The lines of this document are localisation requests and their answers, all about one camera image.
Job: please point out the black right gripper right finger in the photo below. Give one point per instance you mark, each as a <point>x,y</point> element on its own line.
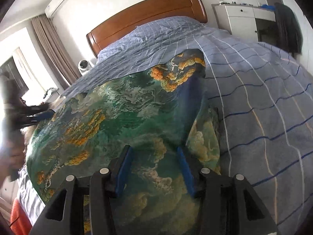
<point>229,205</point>

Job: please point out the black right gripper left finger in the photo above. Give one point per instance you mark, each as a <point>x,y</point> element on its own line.
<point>64,213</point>

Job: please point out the green patterned silk garment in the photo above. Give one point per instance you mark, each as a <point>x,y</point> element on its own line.
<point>154,111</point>

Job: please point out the orange red knit sweater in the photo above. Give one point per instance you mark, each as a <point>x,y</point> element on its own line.
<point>19,222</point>

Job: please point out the brown window curtain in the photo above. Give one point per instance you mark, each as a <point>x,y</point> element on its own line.
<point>58,59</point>

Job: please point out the white bedside device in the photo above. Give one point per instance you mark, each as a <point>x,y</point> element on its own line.
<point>84,66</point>

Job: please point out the blue plaid bed quilt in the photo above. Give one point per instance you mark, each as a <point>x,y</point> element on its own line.
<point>263,98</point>

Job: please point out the black garment on chair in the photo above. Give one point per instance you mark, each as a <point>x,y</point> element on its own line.
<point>290,36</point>

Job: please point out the white desk cabinet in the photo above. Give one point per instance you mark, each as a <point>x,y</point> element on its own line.
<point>244,21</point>

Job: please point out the brown wooden headboard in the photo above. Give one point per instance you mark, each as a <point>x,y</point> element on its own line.
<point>125,21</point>

